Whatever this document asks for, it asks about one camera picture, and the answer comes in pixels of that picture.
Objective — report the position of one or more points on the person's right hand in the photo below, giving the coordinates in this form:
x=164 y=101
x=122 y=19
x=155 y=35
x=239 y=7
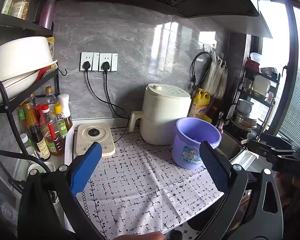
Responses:
x=288 y=186

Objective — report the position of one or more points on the small white cap bottle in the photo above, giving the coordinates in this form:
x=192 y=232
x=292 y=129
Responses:
x=28 y=144

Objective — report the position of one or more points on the patterned white table mat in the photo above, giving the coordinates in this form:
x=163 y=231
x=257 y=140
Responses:
x=140 y=189

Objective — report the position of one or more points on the dark soy sauce bottle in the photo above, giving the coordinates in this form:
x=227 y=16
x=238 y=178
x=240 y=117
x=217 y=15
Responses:
x=35 y=132

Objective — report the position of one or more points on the white ceramic bowl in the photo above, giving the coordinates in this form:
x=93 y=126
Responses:
x=24 y=55

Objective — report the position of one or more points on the red cap oil bottle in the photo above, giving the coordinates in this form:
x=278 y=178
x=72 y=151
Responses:
x=50 y=131

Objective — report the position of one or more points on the white top oil dispenser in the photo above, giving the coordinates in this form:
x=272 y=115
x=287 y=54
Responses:
x=63 y=99

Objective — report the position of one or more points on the cream induction cooker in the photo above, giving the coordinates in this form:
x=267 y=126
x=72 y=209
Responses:
x=97 y=132

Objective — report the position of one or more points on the yellow cap green label bottle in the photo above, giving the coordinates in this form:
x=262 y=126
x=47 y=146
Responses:
x=60 y=120

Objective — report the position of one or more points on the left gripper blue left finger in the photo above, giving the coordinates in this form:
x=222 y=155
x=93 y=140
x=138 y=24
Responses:
x=82 y=168

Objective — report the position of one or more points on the person's left hand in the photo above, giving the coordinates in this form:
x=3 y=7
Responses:
x=148 y=236

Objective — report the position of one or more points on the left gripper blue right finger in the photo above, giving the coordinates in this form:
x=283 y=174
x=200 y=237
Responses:
x=214 y=164

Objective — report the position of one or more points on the hanging plastic bags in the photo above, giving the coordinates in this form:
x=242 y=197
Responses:
x=216 y=77

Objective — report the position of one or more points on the cream air fryer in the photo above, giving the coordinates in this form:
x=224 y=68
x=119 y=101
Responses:
x=162 y=106

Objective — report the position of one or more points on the gold cap clear bottle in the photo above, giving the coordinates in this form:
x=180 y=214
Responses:
x=50 y=98

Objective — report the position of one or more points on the black dish shelf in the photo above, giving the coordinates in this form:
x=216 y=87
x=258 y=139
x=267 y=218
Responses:
x=254 y=98

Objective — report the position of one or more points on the purple plastic bucket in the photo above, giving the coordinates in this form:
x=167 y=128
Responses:
x=189 y=134

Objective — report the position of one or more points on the white wall socket panel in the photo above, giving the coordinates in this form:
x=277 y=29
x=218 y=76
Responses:
x=96 y=60

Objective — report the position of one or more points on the white plastic food container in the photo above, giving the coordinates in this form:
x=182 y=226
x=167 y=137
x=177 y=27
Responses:
x=40 y=169

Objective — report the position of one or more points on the yellow detergent bottle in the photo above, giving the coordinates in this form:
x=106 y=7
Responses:
x=199 y=104

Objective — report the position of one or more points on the white ceramic plate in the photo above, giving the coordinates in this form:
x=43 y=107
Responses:
x=18 y=84

